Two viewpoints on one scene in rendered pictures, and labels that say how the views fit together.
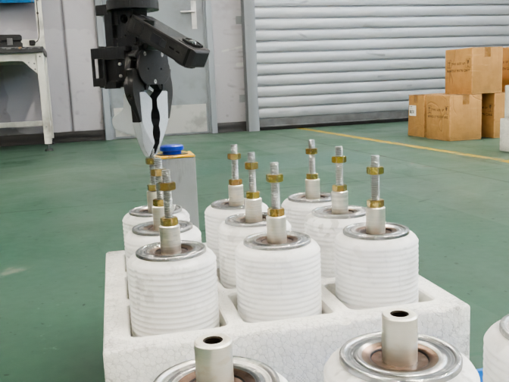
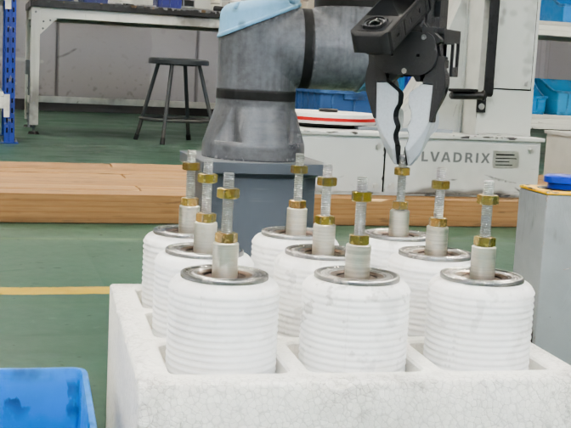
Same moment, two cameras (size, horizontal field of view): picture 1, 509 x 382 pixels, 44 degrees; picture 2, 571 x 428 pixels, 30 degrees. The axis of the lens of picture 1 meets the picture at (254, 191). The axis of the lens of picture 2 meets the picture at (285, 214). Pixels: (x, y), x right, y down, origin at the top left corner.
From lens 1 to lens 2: 1.28 m
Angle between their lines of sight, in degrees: 88
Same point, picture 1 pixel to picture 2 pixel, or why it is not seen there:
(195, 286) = (148, 261)
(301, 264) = (158, 271)
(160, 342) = (118, 293)
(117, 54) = not seen: hidden behind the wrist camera
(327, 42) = not seen: outside the picture
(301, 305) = (155, 317)
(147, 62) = not seen: hidden behind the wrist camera
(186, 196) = (534, 252)
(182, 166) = (536, 205)
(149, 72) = (393, 59)
